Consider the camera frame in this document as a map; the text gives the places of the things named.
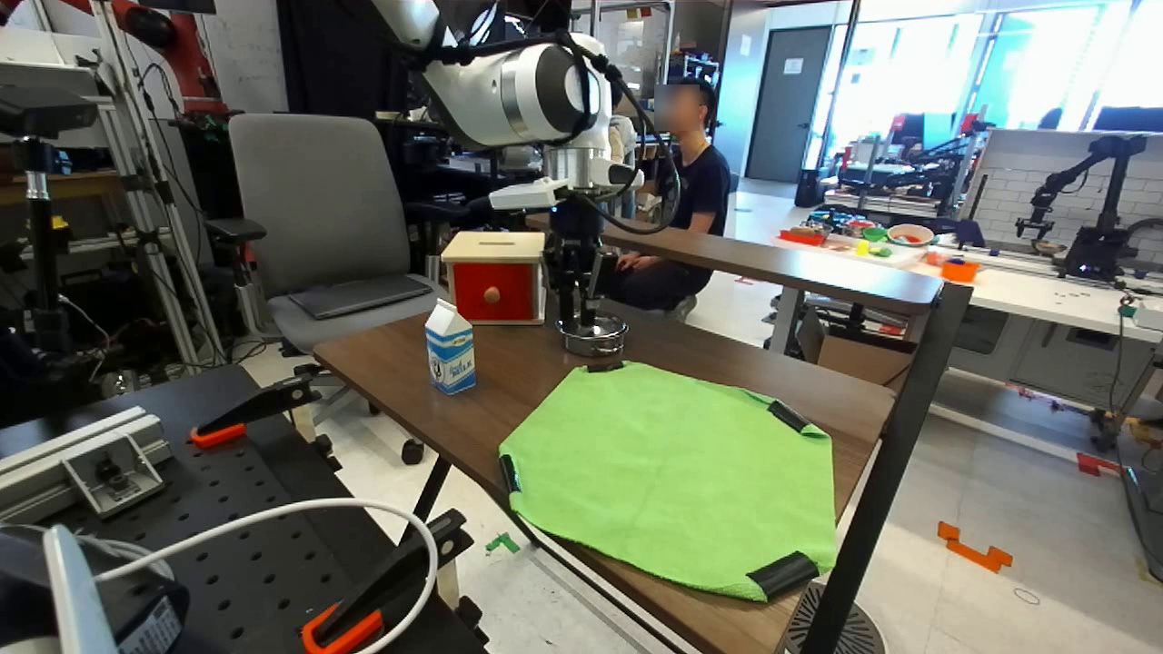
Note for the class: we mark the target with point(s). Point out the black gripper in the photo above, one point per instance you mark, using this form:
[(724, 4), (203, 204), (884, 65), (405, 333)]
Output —
[(574, 241)]

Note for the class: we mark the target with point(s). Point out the black background robot arm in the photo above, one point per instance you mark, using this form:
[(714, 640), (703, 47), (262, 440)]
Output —
[(1101, 212)]

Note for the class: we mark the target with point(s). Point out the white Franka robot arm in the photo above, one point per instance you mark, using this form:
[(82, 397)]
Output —
[(510, 94)]

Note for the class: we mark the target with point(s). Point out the green towel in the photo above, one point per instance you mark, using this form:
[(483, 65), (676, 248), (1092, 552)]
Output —
[(665, 473)]

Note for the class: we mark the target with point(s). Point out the red wooden box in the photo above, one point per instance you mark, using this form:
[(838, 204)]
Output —
[(493, 290)]

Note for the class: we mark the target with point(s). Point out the brown wooden table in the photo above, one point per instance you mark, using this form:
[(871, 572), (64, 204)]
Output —
[(510, 379)]

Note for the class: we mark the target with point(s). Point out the white blue milk carton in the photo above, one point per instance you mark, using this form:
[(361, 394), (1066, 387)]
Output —
[(450, 354)]

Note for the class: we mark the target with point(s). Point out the person in dark shirt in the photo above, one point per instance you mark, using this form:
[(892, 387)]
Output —
[(697, 202)]

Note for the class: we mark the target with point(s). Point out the narrow black tape strip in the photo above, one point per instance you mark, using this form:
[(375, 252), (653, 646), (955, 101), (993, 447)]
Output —
[(792, 417)]

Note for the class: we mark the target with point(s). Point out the grey office chair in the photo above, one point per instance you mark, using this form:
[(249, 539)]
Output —
[(322, 204)]

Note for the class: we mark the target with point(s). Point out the grey door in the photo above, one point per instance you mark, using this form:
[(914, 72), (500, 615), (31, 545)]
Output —
[(787, 101)]

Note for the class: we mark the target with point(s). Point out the large black tape strip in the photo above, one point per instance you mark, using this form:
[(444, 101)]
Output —
[(781, 576)]

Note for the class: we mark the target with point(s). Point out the small black orange clamp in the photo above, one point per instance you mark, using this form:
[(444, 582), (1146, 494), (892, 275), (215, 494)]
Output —
[(239, 417)]

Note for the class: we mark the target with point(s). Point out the large black orange clamp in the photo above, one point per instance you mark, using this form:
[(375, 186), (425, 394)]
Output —
[(364, 605)]

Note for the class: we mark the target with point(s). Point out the grey metal tripod stand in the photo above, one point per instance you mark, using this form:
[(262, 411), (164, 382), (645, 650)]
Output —
[(146, 182)]

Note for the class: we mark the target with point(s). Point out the white work table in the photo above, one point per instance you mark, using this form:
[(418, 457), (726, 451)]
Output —
[(1040, 295)]

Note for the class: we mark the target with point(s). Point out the orange floor tape mark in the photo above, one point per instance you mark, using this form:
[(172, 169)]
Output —
[(972, 548)]

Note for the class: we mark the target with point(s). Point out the red floor tape mark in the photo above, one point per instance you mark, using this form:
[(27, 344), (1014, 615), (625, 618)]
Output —
[(1093, 467)]

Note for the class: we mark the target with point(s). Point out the white grey device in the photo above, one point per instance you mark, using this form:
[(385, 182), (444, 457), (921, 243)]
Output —
[(67, 593)]

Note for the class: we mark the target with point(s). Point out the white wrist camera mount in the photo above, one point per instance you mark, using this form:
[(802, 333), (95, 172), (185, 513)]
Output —
[(525, 198)]

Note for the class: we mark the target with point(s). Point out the black metal post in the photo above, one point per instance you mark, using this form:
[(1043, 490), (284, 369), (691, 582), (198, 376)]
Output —
[(895, 447)]

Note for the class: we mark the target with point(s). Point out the round black post base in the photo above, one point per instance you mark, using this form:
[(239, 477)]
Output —
[(846, 631)]

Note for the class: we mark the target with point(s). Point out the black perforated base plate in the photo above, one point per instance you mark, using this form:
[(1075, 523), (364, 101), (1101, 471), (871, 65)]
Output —
[(239, 569)]

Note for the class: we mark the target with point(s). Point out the aluminium extrusion rail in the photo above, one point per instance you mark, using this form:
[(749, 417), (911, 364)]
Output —
[(72, 455)]

